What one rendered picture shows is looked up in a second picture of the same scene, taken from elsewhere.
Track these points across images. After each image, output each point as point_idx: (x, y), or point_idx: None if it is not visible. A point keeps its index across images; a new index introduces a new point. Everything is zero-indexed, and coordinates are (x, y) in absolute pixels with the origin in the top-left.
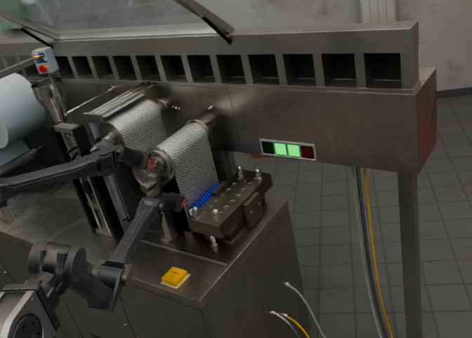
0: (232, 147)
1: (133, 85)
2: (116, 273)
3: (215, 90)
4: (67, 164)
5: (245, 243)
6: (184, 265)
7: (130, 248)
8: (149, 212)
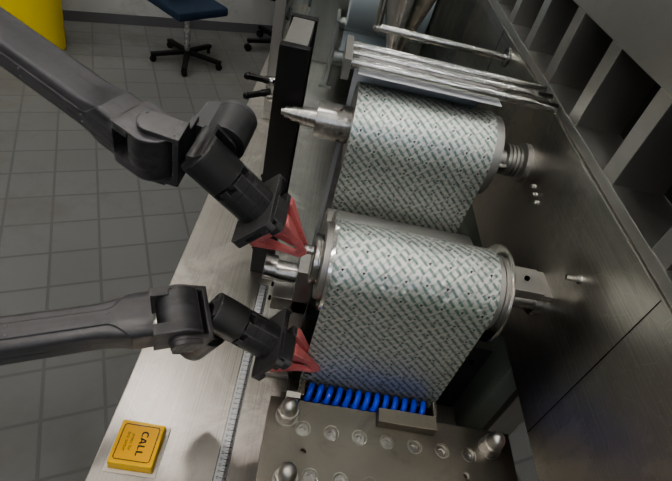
0: (525, 398)
1: (531, 78)
2: None
3: (629, 261)
4: (83, 74)
5: None
6: (187, 445)
7: None
8: (119, 332)
